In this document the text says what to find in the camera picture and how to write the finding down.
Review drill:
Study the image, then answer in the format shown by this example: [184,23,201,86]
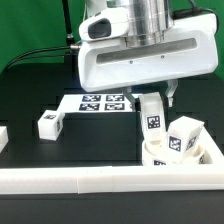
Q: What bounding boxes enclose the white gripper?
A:
[78,14,218,111]

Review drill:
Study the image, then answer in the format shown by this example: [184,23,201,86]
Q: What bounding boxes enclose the white round stool seat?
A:
[142,141,205,166]

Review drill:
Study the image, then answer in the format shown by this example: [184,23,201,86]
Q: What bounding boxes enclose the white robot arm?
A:
[78,0,218,96]

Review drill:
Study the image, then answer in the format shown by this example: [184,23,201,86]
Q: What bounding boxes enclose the white sheet with tags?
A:
[58,93,140,113]

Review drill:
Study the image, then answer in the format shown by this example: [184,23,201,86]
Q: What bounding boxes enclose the white right fence bar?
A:
[199,127,224,165]

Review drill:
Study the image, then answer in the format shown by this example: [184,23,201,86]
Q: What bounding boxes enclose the white fence bar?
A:
[199,127,224,165]
[0,165,224,195]

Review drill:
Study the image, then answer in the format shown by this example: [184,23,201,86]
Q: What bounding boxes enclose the black vertical pole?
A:
[62,0,75,45]

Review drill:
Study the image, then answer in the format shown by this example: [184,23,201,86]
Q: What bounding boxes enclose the white left fence piece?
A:
[0,126,8,153]

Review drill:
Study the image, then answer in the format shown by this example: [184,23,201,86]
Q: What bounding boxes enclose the white front fence bar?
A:
[0,165,224,195]

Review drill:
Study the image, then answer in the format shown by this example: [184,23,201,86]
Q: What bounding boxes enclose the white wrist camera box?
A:
[79,7,129,42]

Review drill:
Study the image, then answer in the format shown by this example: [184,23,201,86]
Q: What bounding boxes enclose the black cable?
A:
[0,44,81,75]

